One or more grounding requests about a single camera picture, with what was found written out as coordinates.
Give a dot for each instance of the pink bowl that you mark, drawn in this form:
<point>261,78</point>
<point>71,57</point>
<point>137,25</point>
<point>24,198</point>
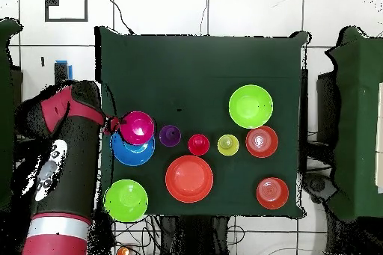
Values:
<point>137,128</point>

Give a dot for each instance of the green bowl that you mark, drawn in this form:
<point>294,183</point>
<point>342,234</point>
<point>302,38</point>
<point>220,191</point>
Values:
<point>245,108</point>
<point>125,204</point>

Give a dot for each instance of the large orange bowl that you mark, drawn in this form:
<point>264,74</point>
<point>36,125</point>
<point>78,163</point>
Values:
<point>188,178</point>

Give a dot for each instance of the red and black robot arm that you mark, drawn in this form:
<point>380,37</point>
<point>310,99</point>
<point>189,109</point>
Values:
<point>68,147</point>

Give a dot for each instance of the blue bowl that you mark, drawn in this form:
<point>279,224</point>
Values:
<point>131,156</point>

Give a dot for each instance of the purple cup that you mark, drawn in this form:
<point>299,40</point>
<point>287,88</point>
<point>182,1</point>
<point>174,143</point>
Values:
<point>170,140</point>

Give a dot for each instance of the red cup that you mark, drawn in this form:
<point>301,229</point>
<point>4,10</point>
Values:
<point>198,145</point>

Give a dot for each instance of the dark green table cloth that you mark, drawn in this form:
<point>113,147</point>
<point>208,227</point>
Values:
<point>194,72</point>

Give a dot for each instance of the green covered side table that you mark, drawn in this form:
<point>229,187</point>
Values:
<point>359,132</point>
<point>6,117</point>

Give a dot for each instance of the yellow cup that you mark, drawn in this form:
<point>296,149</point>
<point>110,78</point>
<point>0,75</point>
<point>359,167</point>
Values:
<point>228,145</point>

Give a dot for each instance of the orange round object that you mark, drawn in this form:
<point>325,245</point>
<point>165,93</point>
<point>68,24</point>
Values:
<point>122,252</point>

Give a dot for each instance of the small orange bowl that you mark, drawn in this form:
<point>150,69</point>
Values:
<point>261,148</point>
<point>272,193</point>

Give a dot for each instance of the gray chair base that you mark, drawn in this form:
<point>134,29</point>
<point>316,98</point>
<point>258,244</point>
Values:
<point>317,186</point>

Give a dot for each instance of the black stool frame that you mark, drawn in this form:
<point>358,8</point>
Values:
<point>59,72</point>

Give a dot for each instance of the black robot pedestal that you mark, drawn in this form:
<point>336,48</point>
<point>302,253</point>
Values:
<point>194,237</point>

